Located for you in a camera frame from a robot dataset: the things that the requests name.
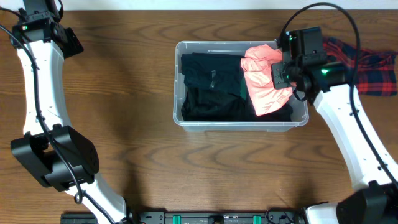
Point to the pink garment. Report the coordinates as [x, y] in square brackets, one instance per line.
[257, 69]

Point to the dark green garment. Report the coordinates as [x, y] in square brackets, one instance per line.
[243, 89]

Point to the large black garment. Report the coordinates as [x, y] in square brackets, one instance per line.
[212, 105]

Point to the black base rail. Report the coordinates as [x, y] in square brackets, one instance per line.
[268, 217]

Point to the small black garment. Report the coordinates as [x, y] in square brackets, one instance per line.
[221, 72]

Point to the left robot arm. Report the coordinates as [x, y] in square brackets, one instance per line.
[51, 150]

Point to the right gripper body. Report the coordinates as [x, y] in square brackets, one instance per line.
[288, 75]

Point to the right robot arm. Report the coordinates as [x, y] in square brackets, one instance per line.
[373, 172]

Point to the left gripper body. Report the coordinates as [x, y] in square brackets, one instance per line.
[73, 43]

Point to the red plaid flannel shirt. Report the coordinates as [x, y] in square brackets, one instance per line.
[376, 76]

